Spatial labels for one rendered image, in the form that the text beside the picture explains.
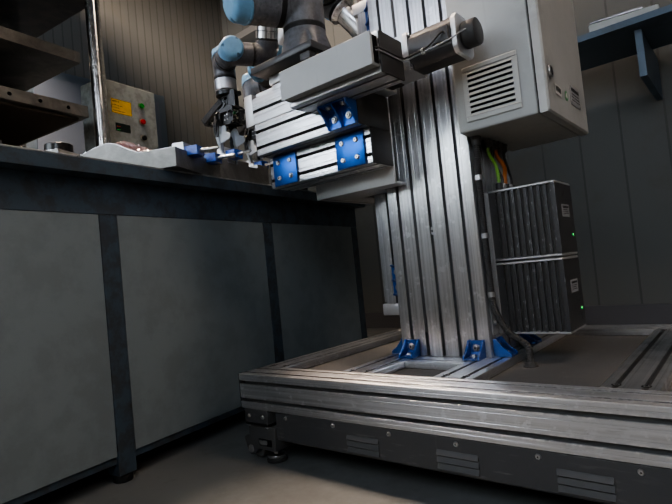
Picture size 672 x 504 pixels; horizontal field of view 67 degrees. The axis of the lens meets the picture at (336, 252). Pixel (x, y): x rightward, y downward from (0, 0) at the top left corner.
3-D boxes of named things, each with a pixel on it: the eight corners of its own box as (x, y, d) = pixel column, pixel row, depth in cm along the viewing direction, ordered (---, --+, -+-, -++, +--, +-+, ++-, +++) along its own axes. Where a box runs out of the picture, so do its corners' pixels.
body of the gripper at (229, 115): (232, 121, 168) (229, 86, 168) (214, 127, 172) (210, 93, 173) (248, 126, 174) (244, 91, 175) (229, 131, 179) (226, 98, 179)
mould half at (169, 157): (221, 180, 163) (218, 146, 163) (176, 165, 137) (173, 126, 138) (90, 200, 175) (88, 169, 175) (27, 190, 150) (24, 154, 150)
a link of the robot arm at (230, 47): (254, 35, 163) (246, 50, 173) (219, 32, 159) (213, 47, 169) (256, 59, 163) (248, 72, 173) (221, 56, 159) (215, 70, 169)
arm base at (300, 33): (346, 63, 139) (342, 27, 139) (309, 47, 127) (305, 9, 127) (306, 80, 148) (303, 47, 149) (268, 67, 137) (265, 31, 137)
